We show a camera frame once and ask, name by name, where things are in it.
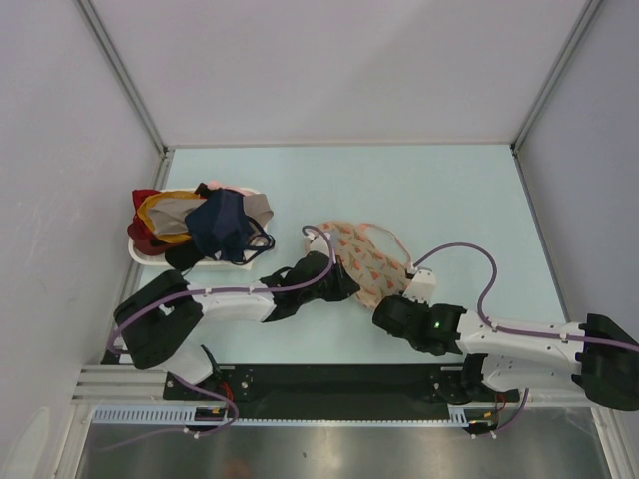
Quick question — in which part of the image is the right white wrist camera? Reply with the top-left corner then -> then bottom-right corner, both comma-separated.
402,268 -> 437,303

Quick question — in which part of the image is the black garment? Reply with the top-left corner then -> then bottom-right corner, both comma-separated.
164,241 -> 207,275

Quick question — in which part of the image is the white plastic basket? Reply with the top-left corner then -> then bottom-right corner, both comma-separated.
128,189 -> 256,270

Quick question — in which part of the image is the pink garment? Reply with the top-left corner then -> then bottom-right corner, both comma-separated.
207,181 -> 258,196

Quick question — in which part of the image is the yellow garment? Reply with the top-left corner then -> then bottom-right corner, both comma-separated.
137,191 -> 204,244

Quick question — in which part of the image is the purple cable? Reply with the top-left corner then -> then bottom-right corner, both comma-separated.
411,241 -> 639,350
107,225 -> 336,353

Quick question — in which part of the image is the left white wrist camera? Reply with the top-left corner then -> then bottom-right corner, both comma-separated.
305,233 -> 334,261

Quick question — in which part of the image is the white cable duct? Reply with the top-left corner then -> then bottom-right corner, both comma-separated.
92,405 -> 496,433

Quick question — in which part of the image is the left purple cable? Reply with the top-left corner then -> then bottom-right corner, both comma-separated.
107,225 -> 336,353

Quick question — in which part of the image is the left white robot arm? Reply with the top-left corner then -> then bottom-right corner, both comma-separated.
114,251 -> 359,399

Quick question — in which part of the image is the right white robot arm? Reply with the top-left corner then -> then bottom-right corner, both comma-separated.
372,295 -> 638,412

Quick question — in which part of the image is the aluminium frame rail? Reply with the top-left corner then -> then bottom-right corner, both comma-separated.
69,363 -> 171,405

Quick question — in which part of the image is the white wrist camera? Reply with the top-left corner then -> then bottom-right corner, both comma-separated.
402,268 -> 437,303
305,233 -> 334,261

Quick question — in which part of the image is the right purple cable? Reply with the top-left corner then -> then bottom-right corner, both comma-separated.
411,241 -> 639,350

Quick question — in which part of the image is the red garment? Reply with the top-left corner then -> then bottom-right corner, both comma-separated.
127,189 -> 169,256

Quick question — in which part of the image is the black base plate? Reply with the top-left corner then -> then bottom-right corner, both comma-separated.
164,362 -> 530,423

